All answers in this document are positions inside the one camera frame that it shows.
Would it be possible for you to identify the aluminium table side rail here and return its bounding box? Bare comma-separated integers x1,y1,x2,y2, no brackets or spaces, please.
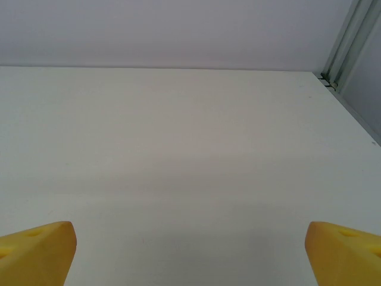
312,70,381,147

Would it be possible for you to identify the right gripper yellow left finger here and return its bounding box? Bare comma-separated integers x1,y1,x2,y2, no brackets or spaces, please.
0,220,79,286

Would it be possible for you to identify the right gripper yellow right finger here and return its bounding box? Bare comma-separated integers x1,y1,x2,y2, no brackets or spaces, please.
304,220,381,286

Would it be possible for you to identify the aluminium frame post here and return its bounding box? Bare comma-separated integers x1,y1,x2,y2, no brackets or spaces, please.
322,0,381,90

